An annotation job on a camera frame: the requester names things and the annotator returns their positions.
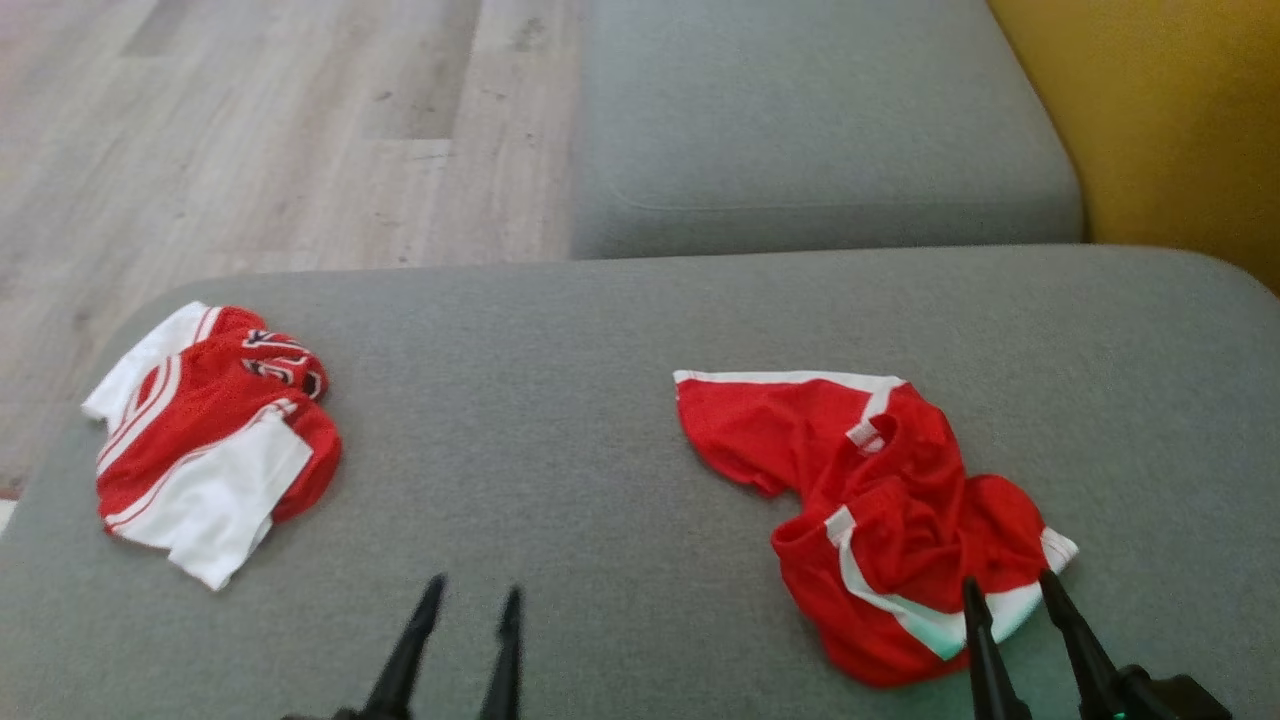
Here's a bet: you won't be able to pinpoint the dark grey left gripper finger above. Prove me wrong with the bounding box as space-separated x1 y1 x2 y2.
362 573 448 720
480 586 525 720

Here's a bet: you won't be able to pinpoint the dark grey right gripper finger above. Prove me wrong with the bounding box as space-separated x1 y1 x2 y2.
1038 568 1123 720
962 577 1031 720

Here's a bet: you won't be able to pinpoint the red shorts with white trim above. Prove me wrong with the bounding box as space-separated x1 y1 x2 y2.
673 370 1081 691

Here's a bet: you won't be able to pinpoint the large yellow sofa backrest cushion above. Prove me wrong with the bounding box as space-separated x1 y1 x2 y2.
988 0 1280 296

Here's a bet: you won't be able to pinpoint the large grey sofa seat cushion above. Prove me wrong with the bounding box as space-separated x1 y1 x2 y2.
0 245 1280 720

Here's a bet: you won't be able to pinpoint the red and white basketball jersey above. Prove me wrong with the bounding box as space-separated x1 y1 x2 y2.
82 300 343 593

